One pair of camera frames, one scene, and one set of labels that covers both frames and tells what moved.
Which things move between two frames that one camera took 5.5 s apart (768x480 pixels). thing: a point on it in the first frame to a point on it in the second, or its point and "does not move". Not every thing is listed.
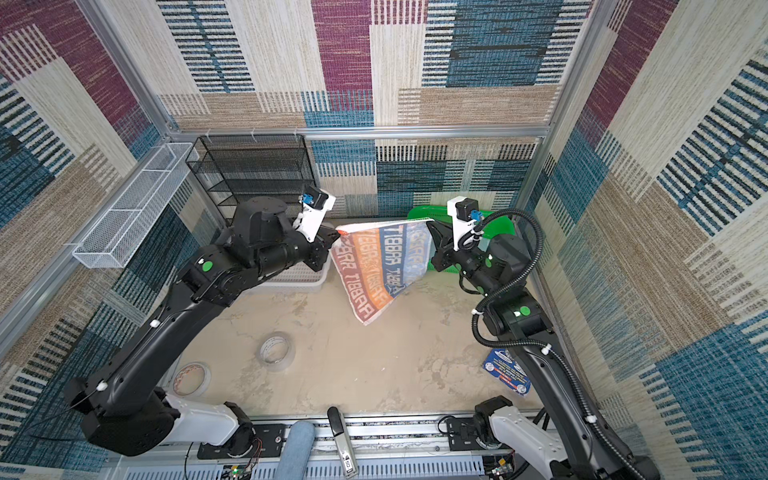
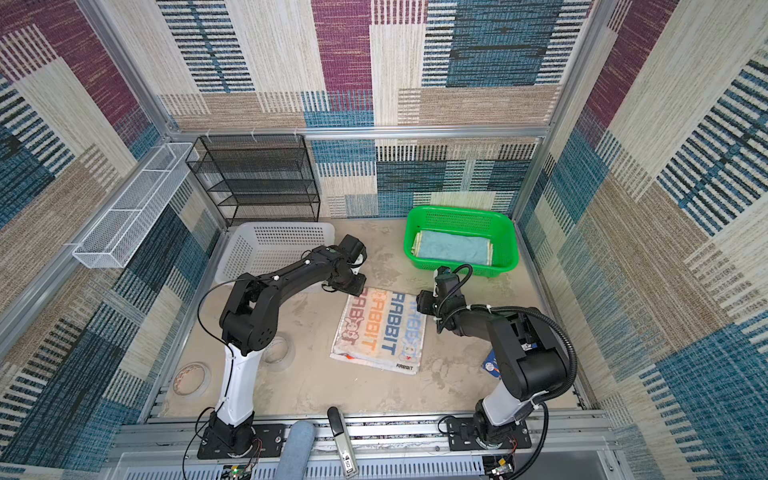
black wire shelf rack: x=236 y=168 does not move
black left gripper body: x=316 y=252 to x=355 y=284
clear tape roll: x=276 y=351 does not move
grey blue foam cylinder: x=297 y=451 does not move
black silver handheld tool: x=346 y=449 does not move
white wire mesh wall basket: x=114 y=237 does not move
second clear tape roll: x=191 y=379 does not move
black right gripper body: x=447 y=256 to x=429 y=303
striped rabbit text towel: x=375 y=262 to x=381 y=329
